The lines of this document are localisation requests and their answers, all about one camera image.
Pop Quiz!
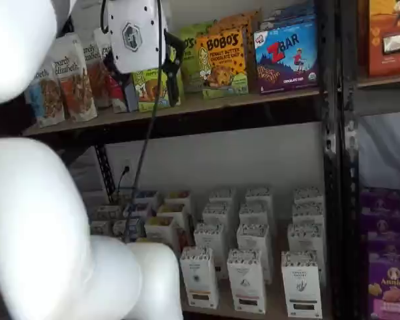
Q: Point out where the white box yellow top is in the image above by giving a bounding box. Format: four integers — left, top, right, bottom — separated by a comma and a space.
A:
164, 189, 193, 207
143, 215, 181, 254
155, 202, 188, 224

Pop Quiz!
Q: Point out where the white box grey strip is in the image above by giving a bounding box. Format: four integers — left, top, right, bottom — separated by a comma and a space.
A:
287, 222, 325, 257
293, 186, 325, 205
291, 201, 325, 226
281, 250, 323, 319

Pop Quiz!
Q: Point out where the white box pink strip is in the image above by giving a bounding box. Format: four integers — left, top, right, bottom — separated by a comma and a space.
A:
245, 185, 275, 206
236, 222, 275, 284
227, 248, 267, 315
238, 201, 276, 227

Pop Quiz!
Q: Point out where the large orange cardboard box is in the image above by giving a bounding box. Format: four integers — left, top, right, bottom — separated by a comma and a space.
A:
367, 0, 400, 79

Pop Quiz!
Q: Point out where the purely elizabeth bag red label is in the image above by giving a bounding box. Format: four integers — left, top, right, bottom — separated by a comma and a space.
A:
93, 28, 139, 113

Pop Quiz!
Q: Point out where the white wall outlet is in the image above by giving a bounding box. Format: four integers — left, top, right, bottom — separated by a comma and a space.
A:
121, 157, 135, 176

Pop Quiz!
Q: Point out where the white box blue print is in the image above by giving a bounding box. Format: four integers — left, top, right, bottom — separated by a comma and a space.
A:
112, 217, 145, 241
133, 189, 159, 206
123, 202, 154, 221

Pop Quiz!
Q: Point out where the white box yellow strip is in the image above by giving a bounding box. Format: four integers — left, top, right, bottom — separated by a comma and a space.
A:
209, 187, 238, 207
179, 246, 220, 310
193, 222, 226, 279
201, 202, 236, 227

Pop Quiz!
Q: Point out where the purely elizabeth bag orange label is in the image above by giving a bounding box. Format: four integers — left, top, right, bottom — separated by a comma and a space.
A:
81, 30, 113, 109
49, 33, 99, 123

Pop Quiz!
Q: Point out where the black metal shelving rack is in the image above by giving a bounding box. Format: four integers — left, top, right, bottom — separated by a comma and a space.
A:
339, 0, 400, 320
21, 0, 347, 320

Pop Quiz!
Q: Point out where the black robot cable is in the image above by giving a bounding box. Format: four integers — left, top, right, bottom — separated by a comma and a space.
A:
124, 0, 165, 243

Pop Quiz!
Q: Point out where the green Bobo's apple pie box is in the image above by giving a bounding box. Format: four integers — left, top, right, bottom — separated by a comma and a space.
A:
131, 65, 185, 113
178, 20, 218, 38
177, 31, 205, 95

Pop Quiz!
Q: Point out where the blue Zbar chocolate chip box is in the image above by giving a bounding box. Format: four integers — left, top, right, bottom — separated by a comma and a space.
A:
265, 1, 316, 21
259, 13, 317, 31
253, 21, 321, 95

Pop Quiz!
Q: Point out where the wooden shelf board with snacks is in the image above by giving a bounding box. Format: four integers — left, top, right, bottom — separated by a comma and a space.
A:
22, 89, 321, 137

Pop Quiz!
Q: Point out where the purple Annie's snack box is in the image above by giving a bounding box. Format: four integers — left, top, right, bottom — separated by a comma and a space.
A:
361, 206, 400, 235
367, 252, 400, 320
359, 187, 400, 211
365, 229, 400, 258

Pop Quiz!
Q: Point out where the grey plastic sheet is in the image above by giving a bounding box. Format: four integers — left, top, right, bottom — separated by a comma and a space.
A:
357, 112, 400, 188

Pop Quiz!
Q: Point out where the purely elizabeth bag blue label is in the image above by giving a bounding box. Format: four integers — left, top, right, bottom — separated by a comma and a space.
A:
23, 59, 66, 129

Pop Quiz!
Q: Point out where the wooden shelf board orange box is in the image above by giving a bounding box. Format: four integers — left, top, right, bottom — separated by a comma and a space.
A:
356, 73, 400, 89

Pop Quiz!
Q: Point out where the orange Bobo's peanut butter box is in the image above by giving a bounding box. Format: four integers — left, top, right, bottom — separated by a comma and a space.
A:
207, 16, 255, 37
219, 9, 263, 34
195, 25, 249, 100

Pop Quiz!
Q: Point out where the white box grey print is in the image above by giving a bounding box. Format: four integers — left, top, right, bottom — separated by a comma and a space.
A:
94, 205, 123, 221
89, 219, 113, 237

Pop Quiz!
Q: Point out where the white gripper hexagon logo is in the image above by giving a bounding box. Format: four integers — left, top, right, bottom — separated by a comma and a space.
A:
103, 0, 185, 109

